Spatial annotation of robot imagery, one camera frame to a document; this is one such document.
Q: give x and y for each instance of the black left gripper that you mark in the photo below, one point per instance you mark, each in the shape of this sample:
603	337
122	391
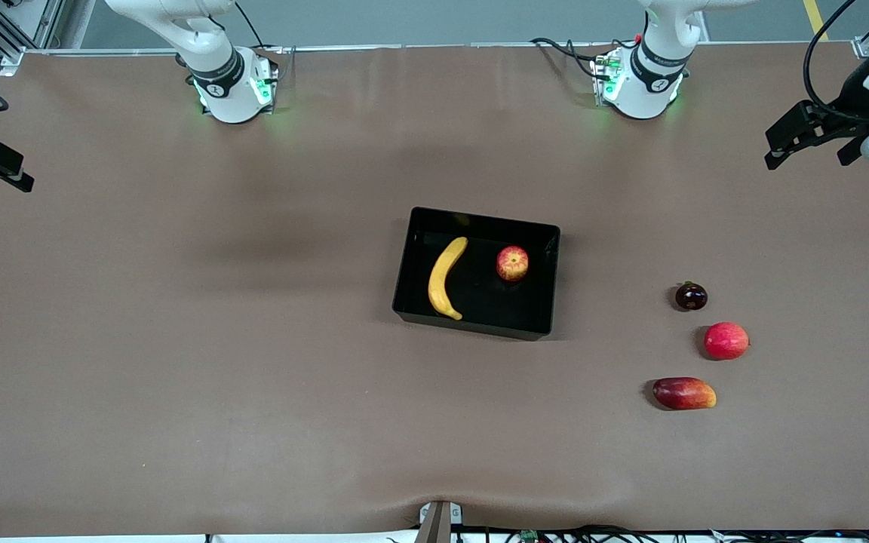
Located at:
851	100

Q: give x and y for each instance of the red yellow striped apple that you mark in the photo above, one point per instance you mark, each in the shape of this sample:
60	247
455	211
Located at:
512	263

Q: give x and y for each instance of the black rectangular plastic box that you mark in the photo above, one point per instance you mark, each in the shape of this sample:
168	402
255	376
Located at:
480	302

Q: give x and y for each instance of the yellow banana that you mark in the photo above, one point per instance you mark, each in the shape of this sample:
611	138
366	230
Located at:
440	283

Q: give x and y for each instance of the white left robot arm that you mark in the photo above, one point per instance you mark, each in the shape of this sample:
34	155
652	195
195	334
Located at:
653	45

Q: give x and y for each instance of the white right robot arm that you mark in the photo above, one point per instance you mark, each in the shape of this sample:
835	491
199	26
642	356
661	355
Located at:
216	75

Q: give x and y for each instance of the dark purple mangosteen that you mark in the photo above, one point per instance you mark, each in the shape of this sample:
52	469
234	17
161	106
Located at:
691	296

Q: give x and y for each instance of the plain red round fruit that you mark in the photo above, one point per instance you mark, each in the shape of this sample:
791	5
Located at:
726	341

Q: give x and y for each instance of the red orange mango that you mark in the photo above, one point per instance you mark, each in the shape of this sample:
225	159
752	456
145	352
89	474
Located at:
683	394

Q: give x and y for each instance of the brown table cover sheet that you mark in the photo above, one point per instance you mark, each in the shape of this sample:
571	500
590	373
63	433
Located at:
253	415

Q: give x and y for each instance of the aluminium frame with black struts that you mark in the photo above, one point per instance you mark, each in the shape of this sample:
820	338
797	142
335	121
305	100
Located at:
46	23

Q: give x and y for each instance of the silver table edge rail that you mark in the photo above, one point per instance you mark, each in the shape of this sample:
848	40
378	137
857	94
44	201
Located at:
442	45

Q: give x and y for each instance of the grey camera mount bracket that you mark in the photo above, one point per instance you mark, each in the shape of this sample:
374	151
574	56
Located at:
438	520

